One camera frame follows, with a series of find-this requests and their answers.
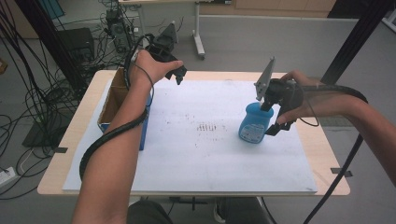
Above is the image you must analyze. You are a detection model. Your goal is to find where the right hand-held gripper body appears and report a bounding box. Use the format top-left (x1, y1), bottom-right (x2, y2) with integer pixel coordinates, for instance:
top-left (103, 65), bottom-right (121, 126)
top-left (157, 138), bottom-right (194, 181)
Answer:
top-left (253, 56), bottom-right (304, 114)

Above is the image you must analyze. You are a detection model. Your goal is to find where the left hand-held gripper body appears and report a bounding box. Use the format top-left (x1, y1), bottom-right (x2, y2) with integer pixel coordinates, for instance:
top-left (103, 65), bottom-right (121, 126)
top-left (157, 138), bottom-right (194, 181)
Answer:
top-left (145, 21), bottom-right (179, 63)

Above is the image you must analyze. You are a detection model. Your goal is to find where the blue plastic bottle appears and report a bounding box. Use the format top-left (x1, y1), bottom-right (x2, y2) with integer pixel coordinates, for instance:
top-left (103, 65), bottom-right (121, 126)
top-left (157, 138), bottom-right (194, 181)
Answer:
top-left (238, 102), bottom-right (276, 145)

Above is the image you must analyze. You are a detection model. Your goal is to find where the blue cardboard box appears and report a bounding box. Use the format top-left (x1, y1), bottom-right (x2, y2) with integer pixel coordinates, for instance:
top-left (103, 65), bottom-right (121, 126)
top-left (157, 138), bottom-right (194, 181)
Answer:
top-left (96, 66), bottom-right (154, 152)

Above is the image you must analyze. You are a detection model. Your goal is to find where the person's left hand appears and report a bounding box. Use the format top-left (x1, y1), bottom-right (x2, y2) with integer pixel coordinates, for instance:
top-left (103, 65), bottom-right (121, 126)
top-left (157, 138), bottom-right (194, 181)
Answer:
top-left (129, 49), bottom-right (185, 90)

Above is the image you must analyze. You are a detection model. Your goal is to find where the person's right hand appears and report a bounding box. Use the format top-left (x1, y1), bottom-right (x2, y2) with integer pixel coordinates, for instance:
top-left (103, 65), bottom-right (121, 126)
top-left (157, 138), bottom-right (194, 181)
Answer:
top-left (276, 69), bottom-right (362, 126)

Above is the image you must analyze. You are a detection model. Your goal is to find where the white desk leg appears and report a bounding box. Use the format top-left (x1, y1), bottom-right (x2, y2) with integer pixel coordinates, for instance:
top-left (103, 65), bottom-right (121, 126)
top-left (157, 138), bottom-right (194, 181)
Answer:
top-left (191, 2), bottom-right (206, 61)

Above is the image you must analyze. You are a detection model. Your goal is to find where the computer tower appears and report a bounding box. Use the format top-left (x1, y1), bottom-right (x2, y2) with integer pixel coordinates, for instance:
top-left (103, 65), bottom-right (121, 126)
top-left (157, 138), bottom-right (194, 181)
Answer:
top-left (106, 8), bottom-right (133, 54)

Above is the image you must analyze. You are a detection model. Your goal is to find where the dark grid floor mat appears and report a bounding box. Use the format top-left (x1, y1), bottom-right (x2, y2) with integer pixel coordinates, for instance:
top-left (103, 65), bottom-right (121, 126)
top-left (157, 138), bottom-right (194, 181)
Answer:
top-left (318, 117), bottom-right (345, 127)

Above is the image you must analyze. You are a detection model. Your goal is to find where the white board mat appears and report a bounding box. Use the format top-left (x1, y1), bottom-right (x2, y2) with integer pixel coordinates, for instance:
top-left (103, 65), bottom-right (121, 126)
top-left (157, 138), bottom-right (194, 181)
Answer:
top-left (62, 78), bottom-right (318, 195)

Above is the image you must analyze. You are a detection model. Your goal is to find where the black equipment box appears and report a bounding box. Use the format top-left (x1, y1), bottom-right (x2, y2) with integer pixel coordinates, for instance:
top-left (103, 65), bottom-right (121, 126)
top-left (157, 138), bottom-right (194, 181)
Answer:
top-left (57, 27), bottom-right (95, 63)

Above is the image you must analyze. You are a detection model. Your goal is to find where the wooden cabinet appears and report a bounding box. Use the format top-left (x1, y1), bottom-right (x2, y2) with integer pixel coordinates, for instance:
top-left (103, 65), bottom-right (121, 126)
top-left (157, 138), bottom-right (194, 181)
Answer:
top-left (199, 0), bottom-right (338, 19)

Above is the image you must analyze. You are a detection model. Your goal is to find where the person's right leg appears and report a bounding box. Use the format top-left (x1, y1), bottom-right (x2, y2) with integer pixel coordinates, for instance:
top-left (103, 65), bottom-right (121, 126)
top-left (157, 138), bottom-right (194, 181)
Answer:
top-left (218, 196), bottom-right (277, 224)

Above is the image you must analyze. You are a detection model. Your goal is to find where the person's leg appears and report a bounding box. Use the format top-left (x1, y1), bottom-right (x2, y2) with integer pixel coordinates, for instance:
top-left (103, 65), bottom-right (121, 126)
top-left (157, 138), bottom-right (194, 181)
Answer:
top-left (218, 196), bottom-right (277, 224)
top-left (126, 199), bottom-right (176, 224)

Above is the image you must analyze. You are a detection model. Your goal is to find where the person's left leg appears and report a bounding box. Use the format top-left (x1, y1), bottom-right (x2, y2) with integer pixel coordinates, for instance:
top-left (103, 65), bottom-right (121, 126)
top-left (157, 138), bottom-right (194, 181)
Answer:
top-left (126, 199), bottom-right (176, 224)

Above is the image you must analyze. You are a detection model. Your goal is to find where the white power strip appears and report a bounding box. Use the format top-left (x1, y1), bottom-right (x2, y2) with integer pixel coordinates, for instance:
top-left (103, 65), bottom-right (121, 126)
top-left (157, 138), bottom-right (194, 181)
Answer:
top-left (0, 166), bottom-right (17, 189)

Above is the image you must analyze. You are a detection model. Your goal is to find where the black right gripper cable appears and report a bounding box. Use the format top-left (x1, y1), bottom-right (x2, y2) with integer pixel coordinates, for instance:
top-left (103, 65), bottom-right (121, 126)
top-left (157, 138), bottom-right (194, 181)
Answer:
top-left (292, 81), bottom-right (370, 224)

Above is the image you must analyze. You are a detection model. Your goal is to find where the black metal stand post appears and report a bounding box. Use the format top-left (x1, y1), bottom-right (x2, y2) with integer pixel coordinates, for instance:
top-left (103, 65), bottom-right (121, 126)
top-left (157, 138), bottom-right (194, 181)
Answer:
top-left (320, 0), bottom-right (396, 86)
top-left (13, 0), bottom-right (90, 93)

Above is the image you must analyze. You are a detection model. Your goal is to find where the tangle of black floor cables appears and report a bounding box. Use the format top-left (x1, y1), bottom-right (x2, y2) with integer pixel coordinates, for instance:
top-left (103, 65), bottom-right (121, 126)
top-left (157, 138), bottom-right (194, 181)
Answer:
top-left (0, 0), bottom-right (138, 201)

